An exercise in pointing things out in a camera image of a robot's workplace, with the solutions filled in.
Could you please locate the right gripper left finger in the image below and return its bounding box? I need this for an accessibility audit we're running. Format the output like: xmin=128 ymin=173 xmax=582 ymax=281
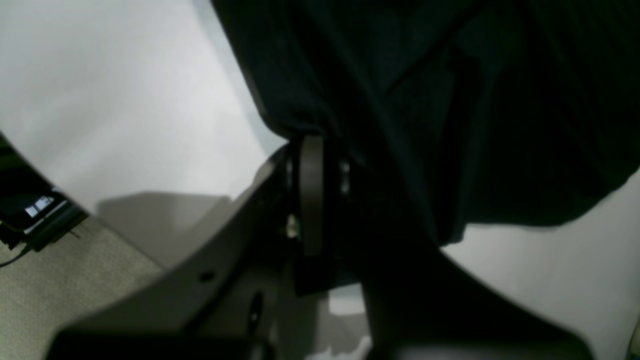
xmin=46 ymin=136 xmax=325 ymax=360

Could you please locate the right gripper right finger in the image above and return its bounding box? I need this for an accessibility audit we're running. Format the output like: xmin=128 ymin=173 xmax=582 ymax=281
xmin=325 ymin=150 xmax=593 ymax=360

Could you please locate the black T-shirt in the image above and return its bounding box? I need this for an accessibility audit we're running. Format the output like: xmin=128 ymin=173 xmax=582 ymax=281
xmin=212 ymin=0 xmax=639 ymax=245

